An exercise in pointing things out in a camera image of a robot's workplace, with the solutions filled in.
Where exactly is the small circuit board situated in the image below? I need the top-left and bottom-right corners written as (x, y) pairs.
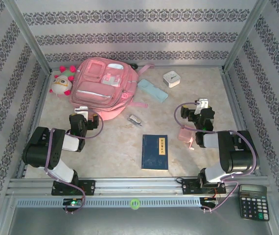
top-left (200, 197), bottom-right (220, 209)
top-left (63, 198), bottom-right (84, 208)

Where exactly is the pink school backpack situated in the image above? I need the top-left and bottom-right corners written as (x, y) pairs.
top-left (70, 57), bottom-right (156, 121)

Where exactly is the aluminium frame back rail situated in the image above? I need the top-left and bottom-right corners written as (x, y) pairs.
top-left (48, 64), bottom-right (225, 70)

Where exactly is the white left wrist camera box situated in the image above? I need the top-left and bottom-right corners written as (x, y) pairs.
top-left (74, 106), bottom-right (89, 120)

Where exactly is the grey slotted cable duct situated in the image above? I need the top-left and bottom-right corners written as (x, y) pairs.
top-left (16, 197), bottom-right (201, 209)

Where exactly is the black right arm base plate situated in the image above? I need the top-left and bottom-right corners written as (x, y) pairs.
top-left (181, 178), bottom-right (228, 196)

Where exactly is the black desk calculator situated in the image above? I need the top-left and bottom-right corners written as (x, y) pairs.
top-left (238, 184), bottom-right (270, 222)

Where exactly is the aluminium frame side rail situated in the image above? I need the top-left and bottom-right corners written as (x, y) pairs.
top-left (221, 68), bottom-right (261, 176)
top-left (16, 72), bottom-right (52, 179)

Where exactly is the aluminium mounting rail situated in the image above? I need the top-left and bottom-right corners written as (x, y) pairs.
top-left (6, 177), bottom-right (270, 198)

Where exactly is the white and pink plush toy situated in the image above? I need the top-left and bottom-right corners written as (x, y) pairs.
top-left (48, 65), bottom-right (77, 98)

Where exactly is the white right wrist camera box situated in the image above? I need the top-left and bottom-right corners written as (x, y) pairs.
top-left (194, 97), bottom-right (210, 115)

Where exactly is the white square alarm clock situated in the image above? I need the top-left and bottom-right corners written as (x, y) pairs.
top-left (163, 70), bottom-right (181, 88)

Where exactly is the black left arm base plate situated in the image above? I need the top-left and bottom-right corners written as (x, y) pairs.
top-left (51, 179), bottom-right (96, 196)

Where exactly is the green tape ring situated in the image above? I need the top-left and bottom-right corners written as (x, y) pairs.
top-left (130, 198), bottom-right (141, 210)

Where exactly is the dark blue book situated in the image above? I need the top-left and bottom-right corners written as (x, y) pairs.
top-left (141, 134), bottom-right (169, 171)

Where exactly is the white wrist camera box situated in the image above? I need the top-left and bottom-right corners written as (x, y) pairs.
top-left (194, 97), bottom-right (210, 115)
top-left (74, 106), bottom-right (89, 120)

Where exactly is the aluminium frame post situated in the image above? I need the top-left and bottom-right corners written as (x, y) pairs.
top-left (3, 0), bottom-right (53, 75)
top-left (222, 0), bottom-right (270, 73)

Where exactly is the light blue pencil case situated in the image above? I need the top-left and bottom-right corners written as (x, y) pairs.
top-left (137, 78), bottom-right (169, 104)

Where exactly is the small clear correction tape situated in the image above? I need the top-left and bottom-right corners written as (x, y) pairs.
top-left (127, 114), bottom-right (144, 127)

